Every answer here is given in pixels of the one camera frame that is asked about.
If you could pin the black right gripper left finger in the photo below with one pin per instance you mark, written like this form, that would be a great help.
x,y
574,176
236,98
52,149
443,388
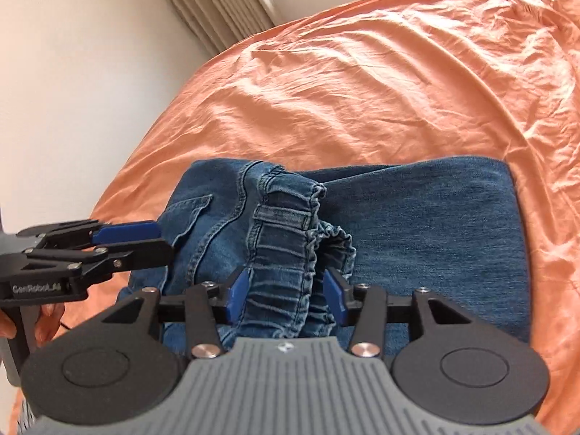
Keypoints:
x,y
190,321

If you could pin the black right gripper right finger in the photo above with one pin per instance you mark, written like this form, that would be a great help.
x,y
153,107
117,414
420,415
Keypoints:
x,y
366,310

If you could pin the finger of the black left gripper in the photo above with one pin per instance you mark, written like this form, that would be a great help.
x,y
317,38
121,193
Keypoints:
x,y
134,255
109,234

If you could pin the blue denim jeans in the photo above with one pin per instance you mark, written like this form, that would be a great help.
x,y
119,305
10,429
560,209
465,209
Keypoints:
x,y
450,225

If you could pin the person's left hand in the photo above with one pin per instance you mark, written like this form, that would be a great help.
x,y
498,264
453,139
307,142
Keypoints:
x,y
46,327

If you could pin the orange bed sheet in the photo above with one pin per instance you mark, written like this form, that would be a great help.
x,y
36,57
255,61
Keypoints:
x,y
372,83

